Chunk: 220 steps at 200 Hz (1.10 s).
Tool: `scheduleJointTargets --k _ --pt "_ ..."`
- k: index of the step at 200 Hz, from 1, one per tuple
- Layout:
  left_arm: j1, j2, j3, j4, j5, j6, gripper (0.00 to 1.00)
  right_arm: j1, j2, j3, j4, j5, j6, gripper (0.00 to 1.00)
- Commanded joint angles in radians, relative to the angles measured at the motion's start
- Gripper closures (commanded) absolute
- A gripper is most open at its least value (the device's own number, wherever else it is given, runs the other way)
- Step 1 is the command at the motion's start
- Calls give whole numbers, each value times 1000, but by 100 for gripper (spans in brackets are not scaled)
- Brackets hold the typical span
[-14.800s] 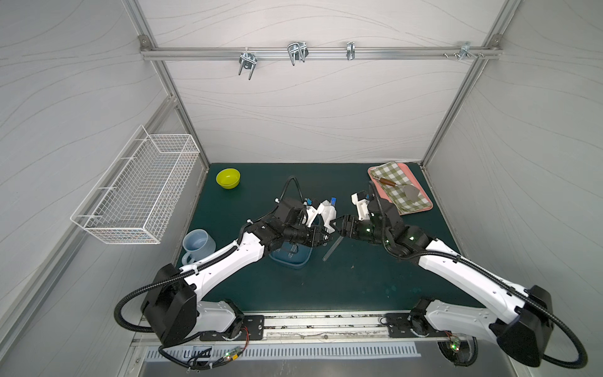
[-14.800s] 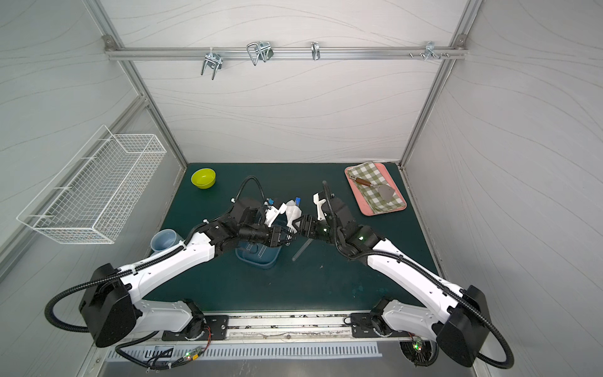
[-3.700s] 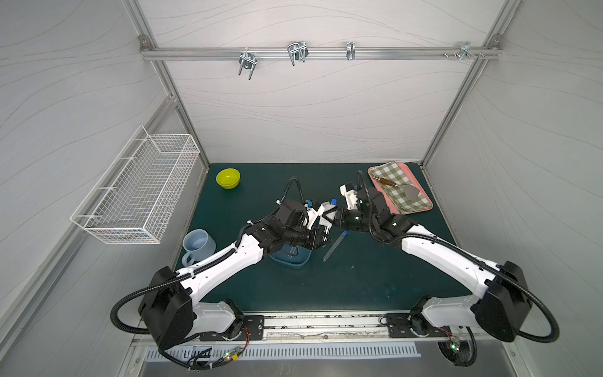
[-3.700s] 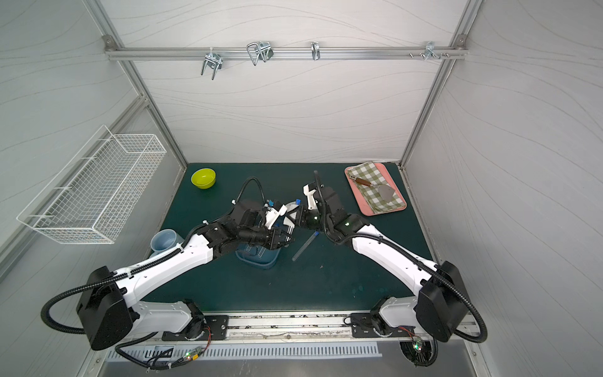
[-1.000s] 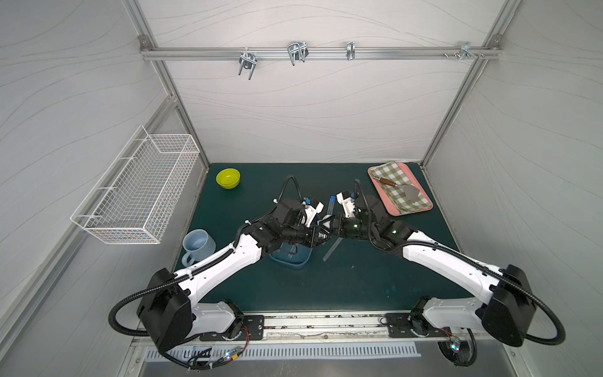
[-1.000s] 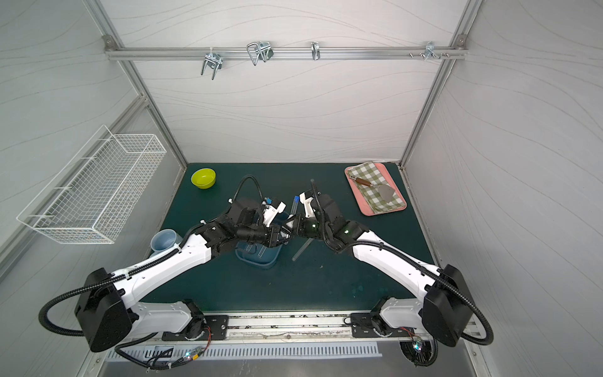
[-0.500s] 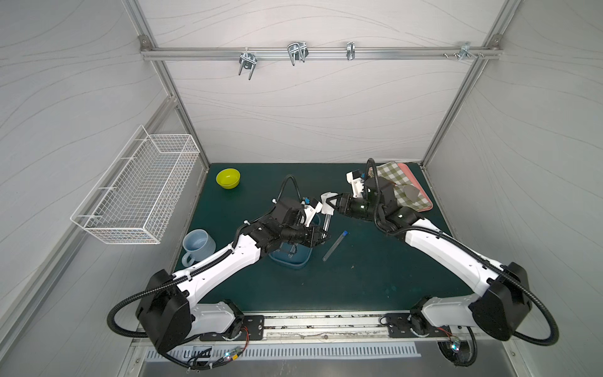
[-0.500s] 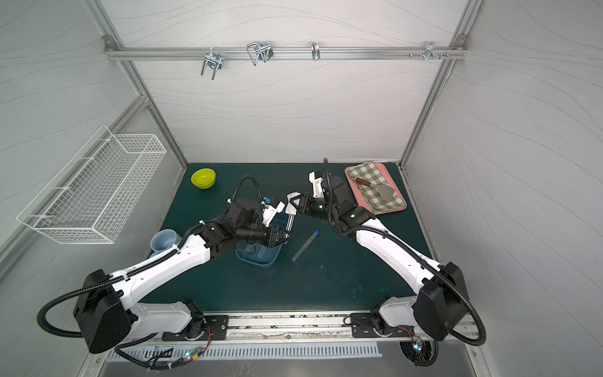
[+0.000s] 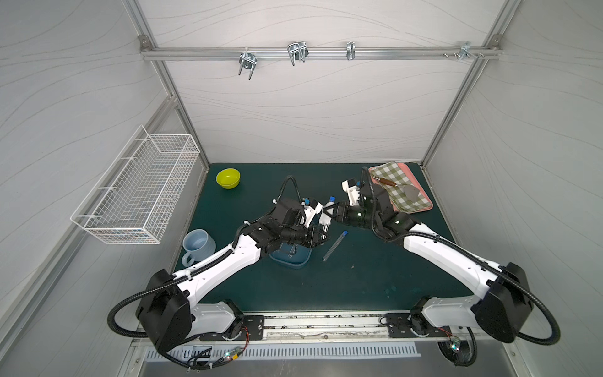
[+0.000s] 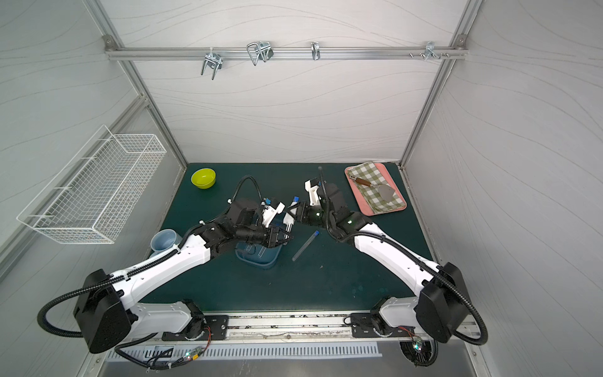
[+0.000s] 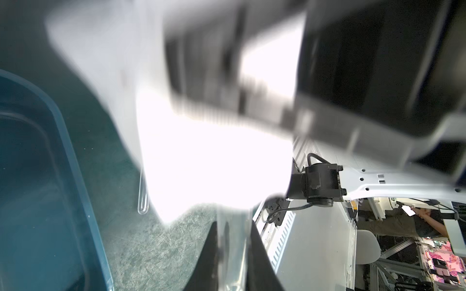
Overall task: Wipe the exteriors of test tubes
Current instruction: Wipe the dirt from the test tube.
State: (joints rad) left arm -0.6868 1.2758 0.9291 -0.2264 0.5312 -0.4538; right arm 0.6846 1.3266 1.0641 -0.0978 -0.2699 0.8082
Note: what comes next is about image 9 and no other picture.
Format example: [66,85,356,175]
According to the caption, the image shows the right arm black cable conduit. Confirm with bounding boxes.
[360,166,562,347]

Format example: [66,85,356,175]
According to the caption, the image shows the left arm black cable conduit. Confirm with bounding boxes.
[107,175,305,339]

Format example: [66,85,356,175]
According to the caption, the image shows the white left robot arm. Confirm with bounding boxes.
[135,198,328,353]

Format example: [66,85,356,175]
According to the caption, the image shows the white gauze wipe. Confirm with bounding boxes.
[319,203,334,227]

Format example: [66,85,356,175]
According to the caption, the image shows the metal clamp hook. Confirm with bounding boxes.
[443,42,485,61]
[287,41,309,66]
[346,42,356,61]
[238,51,258,80]

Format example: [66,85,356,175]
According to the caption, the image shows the blue plastic tub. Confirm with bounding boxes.
[269,243,312,270]

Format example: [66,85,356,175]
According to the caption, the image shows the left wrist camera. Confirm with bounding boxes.
[301,198,323,228]

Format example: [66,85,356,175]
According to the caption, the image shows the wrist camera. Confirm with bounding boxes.
[301,198,323,228]
[342,178,362,207]

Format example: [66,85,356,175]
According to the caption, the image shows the white wire basket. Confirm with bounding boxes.
[71,125,199,245]

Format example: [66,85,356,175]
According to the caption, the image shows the aluminium cross rail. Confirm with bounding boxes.
[141,45,503,61]

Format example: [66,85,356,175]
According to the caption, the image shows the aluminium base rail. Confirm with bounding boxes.
[129,308,519,345]

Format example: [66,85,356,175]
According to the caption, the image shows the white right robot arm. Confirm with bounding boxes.
[322,181,539,343]

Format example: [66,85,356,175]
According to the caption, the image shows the wooden handled metal spatula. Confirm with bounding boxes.
[372,176,421,201]

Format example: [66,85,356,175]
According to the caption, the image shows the green white checkered cloth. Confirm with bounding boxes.
[369,161,432,213]

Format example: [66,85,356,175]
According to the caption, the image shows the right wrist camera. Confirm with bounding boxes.
[342,178,362,207]

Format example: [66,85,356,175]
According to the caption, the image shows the yellow green bowl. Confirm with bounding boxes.
[216,168,241,189]

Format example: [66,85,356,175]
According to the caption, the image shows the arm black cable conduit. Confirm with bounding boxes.
[107,175,305,339]
[360,166,562,347]

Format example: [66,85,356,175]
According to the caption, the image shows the light blue mug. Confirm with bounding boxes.
[182,229,216,268]

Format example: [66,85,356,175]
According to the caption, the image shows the pink plastic tray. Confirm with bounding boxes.
[367,162,434,215]

